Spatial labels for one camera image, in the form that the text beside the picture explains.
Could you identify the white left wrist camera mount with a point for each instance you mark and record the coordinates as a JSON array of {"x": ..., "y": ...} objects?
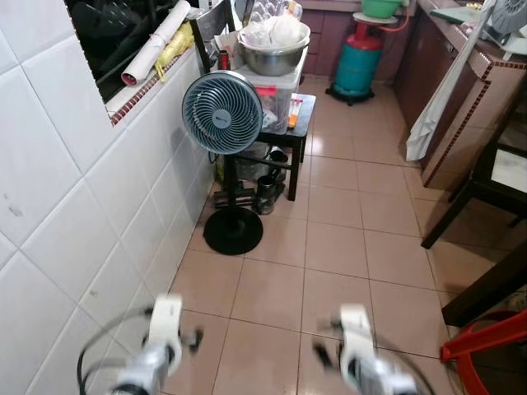
[{"x": 166, "y": 321}]

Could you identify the black chair backrest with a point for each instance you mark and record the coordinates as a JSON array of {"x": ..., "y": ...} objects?
[{"x": 206, "y": 33}]

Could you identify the yellow plastic bag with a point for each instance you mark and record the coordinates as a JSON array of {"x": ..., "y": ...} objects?
[{"x": 177, "y": 45}]

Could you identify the large steel mixing bowl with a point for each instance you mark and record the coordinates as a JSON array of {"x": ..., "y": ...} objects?
[{"x": 272, "y": 60}]

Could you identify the teal gas cylinder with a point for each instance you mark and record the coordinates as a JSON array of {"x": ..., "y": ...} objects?
[{"x": 356, "y": 70}]

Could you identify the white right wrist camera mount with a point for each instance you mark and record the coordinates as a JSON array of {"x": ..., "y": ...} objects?
[{"x": 356, "y": 329}]

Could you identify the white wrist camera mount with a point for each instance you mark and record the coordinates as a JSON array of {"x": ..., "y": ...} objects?
[
  {"x": 166, "y": 321},
  {"x": 356, "y": 329}
]

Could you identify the grey small fan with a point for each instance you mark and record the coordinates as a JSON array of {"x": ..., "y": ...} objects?
[{"x": 510, "y": 16}]

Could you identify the green plastic basin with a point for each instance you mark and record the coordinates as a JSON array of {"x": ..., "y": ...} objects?
[{"x": 380, "y": 8}]

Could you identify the dark wooden table frame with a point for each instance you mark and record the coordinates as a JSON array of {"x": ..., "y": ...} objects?
[{"x": 486, "y": 288}]

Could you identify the orange packet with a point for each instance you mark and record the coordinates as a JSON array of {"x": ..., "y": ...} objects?
[{"x": 293, "y": 111}]

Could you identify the white hanging cloth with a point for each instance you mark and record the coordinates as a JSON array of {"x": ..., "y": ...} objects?
[{"x": 436, "y": 107}]

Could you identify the red plastic stool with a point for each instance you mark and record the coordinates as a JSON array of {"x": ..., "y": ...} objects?
[{"x": 482, "y": 337}]

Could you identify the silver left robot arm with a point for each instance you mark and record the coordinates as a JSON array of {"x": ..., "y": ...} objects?
[{"x": 144, "y": 372}]

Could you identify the grey standing fan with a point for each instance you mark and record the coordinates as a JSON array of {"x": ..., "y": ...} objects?
[{"x": 222, "y": 111}]

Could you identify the small black side table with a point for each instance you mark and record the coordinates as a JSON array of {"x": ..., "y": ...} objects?
[{"x": 305, "y": 123}]

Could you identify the clear plastic storage box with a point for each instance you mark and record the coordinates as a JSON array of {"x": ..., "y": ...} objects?
[{"x": 276, "y": 103}]

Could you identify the white plastic bag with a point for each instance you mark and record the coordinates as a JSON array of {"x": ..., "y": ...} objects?
[{"x": 276, "y": 31}]

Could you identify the brown kitchen counter cabinet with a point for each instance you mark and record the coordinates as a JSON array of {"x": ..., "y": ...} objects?
[{"x": 465, "y": 123}]

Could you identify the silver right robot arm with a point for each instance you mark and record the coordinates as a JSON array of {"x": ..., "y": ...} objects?
[{"x": 379, "y": 381}]

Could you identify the white rolled paper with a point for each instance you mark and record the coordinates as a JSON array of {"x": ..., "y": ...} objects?
[{"x": 156, "y": 43}]

